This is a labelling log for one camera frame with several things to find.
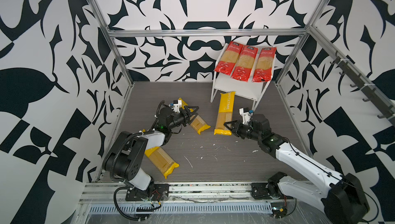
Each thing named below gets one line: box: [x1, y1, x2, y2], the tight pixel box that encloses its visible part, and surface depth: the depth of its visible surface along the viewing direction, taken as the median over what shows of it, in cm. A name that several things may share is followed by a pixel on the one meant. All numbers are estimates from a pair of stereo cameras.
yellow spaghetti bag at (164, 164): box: [144, 146, 180, 179], surface depth 84 cm
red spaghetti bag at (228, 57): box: [214, 41, 245, 76], surface depth 86 cm
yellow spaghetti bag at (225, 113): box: [213, 91, 236, 136], surface depth 83 cm
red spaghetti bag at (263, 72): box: [252, 46, 277, 83], surface depth 81 cm
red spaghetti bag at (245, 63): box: [230, 45, 259, 83], surface depth 83 cm
